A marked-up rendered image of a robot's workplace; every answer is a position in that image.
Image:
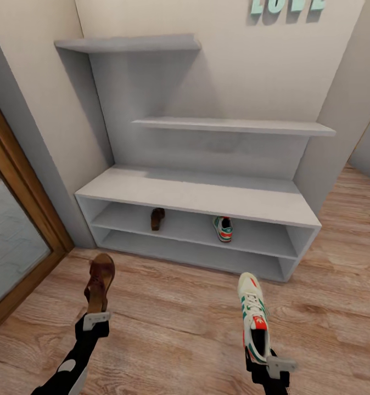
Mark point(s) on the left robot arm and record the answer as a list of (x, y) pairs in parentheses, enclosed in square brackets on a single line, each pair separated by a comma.
[(71, 375)]

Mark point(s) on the gym shoe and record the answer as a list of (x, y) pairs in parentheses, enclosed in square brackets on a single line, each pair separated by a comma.
[(223, 226), (256, 331)]

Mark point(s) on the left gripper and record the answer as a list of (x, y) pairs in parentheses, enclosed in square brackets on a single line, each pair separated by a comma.
[(92, 335)]

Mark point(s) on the door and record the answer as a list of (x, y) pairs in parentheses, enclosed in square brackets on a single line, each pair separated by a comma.
[(33, 240)]

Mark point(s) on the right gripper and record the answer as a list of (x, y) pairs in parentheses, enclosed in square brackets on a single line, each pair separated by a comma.
[(259, 374)]

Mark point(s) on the sandal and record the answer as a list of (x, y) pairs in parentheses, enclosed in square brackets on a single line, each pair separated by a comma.
[(157, 215), (102, 271)]

